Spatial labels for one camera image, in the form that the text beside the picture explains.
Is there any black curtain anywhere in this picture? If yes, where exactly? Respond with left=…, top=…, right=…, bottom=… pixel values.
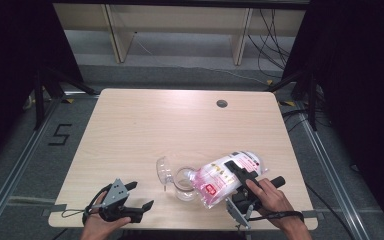
left=281, top=0, right=384, bottom=232
left=0, top=0, right=85, bottom=172

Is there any aluminium floor rail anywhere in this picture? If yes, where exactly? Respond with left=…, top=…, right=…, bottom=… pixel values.
left=294, top=101, right=384, bottom=240
left=0, top=98, right=63, bottom=231

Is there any person's left hand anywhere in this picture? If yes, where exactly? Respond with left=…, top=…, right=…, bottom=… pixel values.
left=79, top=191, right=132, bottom=240

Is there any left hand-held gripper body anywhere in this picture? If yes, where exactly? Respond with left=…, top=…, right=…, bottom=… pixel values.
left=97, top=178, right=145, bottom=224

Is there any black floor cable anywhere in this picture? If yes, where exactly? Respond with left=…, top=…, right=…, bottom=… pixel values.
left=304, top=182, right=358, bottom=240

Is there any black right gripper strap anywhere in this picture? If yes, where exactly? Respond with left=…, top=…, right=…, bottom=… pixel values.
left=247, top=209, right=305, bottom=224

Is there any person's right hand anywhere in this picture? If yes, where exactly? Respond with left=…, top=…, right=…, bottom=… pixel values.
left=245, top=178, right=303, bottom=232

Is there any red white sugar pouch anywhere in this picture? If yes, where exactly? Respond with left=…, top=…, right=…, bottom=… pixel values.
left=188, top=150, right=269, bottom=210

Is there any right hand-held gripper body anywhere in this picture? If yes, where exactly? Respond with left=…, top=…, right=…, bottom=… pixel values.
left=225, top=175, right=286, bottom=231

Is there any bundle of black cables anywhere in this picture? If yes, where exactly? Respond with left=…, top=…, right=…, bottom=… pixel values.
left=246, top=8, right=298, bottom=80

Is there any black metal stand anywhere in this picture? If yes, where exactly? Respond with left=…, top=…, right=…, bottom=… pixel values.
left=264, top=64, right=319, bottom=132
left=33, top=64, right=100, bottom=131

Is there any clear glass jar with lid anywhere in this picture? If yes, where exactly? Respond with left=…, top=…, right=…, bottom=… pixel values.
left=155, top=155, right=201, bottom=203

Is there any beige wooden shelf unit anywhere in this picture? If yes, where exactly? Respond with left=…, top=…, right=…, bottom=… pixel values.
left=52, top=3, right=309, bottom=66

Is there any black left gripper strap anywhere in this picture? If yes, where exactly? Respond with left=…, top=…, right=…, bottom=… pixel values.
left=60, top=184, right=112, bottom=225

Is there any black gripper strap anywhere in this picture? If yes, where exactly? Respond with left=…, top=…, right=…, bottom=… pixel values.
left=247, top=209, right=305, bottom=224
left=60, top=184, right=112, bottom=225

